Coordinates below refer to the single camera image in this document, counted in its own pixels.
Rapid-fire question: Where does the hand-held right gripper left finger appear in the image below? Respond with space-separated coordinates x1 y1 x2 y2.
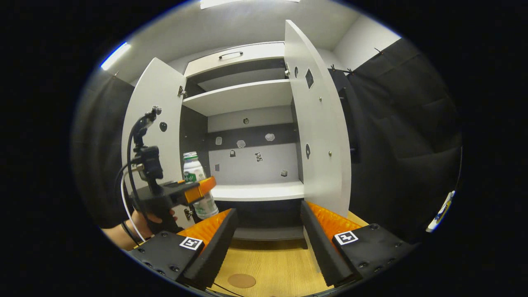
128 208 239 291

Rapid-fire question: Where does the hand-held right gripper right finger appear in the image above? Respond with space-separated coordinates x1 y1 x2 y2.
300 200 415 288

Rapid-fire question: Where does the white green label bottle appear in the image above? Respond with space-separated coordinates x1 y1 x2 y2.
183 151 219 219

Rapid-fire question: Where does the round brown coaster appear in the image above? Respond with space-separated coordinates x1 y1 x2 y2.
227 273 257 289

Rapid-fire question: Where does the white cabinet door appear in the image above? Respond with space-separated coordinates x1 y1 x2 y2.
284 19 352 219
121 57 194 229

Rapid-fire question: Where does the white grey cabinet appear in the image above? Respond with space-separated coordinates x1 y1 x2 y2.
178 41 308 242

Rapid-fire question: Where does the white cabinet drawer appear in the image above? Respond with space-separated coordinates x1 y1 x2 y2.
184 41 286 78

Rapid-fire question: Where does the black wristband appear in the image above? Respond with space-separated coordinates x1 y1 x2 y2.
121 221 141 247

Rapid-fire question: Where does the black backdrop cloth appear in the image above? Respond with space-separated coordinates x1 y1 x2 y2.
71 74 136 229
330 37 462 245

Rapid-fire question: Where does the white yellow blue strip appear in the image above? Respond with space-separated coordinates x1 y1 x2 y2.
426 191 455 233

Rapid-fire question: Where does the long ceiling light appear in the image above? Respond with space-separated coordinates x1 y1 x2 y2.
200 0 299 9

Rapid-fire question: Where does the white cable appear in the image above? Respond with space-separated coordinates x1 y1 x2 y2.
120 164 146 242

